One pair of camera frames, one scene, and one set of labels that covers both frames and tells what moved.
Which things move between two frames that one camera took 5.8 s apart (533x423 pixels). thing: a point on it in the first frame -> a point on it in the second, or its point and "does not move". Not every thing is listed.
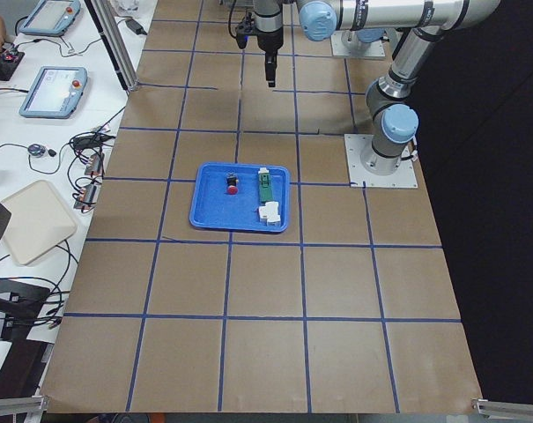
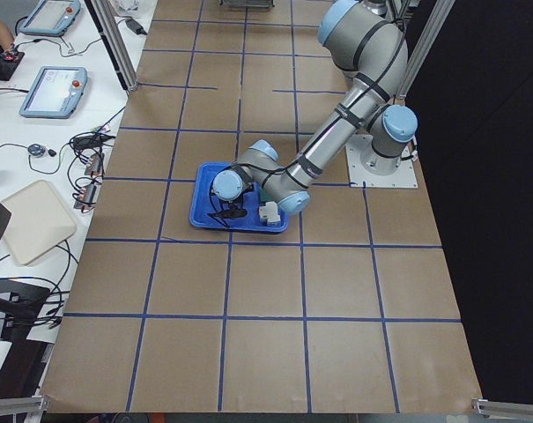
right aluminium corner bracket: [507, 411] does not move
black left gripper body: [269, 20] -> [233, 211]
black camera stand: [18, 303] does not move
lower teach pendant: [55, 92] does not move
